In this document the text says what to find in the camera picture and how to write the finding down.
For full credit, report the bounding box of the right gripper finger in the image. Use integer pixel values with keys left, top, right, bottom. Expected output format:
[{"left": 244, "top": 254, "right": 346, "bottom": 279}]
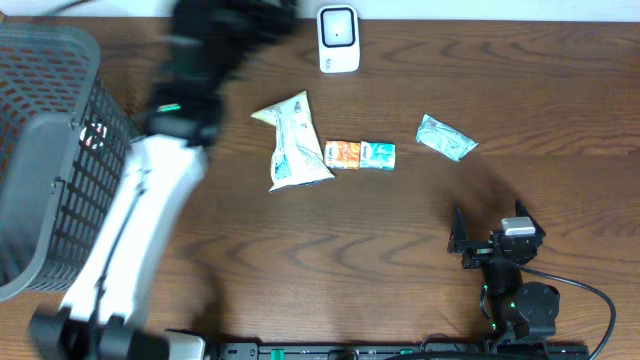
[
  {"left": 447, "top": 205, "right": 469, "bottom": 253},
  {"left": 515, "top": 199, "right": 546, "bottom": 237}
]

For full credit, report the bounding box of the teal crinkled snack packet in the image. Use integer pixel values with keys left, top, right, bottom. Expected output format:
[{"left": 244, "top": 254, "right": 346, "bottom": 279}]
[{"left": 416, "top": 114, "right": 478, "bottom": 162}]

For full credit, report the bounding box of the green Kleenex tissue pack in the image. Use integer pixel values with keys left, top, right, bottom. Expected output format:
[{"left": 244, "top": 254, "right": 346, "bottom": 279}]
[{"left": 359, "top": 141, "right": 396, "bottom": 170}]

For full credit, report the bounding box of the orange Kleenex tissue pack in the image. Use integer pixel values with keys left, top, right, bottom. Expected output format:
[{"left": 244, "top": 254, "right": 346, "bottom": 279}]
[{"left": 324, "top": 140, "right": 361, "bottom": 169}]

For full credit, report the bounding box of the large white wet-wipes pack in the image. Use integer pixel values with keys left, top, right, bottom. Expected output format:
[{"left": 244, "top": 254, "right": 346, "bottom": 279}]
[{"left": 251, "top": 91, "right": 335, "bottom": 192}]

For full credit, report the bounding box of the small dark green box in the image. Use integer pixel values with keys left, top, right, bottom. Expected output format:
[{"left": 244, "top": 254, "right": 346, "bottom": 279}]
[{"left": 80, "top": 123, "right": 108, "bottom": 150}]

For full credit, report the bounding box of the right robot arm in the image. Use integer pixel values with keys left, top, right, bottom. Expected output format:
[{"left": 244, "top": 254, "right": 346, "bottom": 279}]
[{"left": 447, "top": 200, "right": 560, "bottom": 354}]

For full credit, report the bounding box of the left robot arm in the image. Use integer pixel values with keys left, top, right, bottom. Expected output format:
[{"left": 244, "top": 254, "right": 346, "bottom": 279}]
[{"left": 29, "top": 0, "right": 299, "bottom": 359}]

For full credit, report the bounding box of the white barcode scanner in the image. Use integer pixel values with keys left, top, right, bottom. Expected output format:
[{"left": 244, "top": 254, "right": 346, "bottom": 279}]
[{"left": 316, "top": 4, "right": 361, "bottom": 74}]

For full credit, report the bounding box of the grey plastic mesh basket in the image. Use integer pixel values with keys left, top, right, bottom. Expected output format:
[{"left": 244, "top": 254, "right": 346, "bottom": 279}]
[{"left": 1, "top": 24, "right": 137, "bottom": 300}]

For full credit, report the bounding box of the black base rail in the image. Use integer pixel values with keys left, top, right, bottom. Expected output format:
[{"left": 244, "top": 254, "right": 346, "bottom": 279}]
[{"left": 204, "top": 342, "right": 590, "bottom": 360}]

